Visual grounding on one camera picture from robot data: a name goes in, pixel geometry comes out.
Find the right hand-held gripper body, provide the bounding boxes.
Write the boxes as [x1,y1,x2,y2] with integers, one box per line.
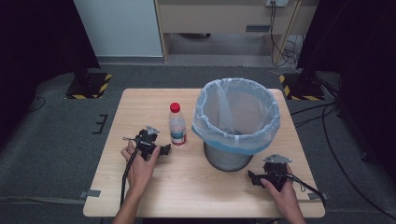
[262,152,293,192]

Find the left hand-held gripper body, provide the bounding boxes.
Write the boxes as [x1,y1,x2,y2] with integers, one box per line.
[134,125,162,161]

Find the person's left hand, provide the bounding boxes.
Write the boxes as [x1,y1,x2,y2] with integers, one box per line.
[120,140,162,194]

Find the person's right hand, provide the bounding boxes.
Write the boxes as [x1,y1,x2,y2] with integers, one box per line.
[260,163,301,217]

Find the clear plastic bottle red cap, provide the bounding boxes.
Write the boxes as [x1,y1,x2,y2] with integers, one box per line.
[168,102,188,147]

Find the grey metal mesh trash bin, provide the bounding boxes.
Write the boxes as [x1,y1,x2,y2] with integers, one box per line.
[203,141,254,173]

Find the grey tape strip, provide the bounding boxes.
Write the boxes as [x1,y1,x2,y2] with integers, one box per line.
[307,191,330,201]
[78,189,102,201]

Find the pale blue plastic bin liner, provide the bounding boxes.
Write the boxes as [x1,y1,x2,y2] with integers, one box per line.
[191,77,281,157]

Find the black stand base striped tape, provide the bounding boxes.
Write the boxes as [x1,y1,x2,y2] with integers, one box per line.
[278,70,326,102]
[64,68,112,100]

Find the black curtain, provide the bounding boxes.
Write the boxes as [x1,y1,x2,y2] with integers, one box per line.
[0,0,101,147]
[296,0,396,185]

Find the beige wooden desk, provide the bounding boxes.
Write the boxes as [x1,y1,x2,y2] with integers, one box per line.
[154,0,319,63]

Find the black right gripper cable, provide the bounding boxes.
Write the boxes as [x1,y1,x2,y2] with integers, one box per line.
[281,173,327,207]

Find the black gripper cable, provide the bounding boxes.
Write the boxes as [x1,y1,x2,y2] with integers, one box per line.
[281,173,327,207]
[120,136,140,207]

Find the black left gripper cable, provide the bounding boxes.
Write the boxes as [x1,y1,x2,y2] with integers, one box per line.
[120,136,140,207]

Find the black floor cable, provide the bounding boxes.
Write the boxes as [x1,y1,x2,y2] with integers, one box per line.
[28,95,47,113]
[290,101,396,220]

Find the black cables under desk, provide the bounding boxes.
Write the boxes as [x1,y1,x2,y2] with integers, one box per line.
[269,1,304,68]

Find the white wall power socket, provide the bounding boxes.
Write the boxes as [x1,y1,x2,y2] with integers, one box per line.
[265,0,290,8]

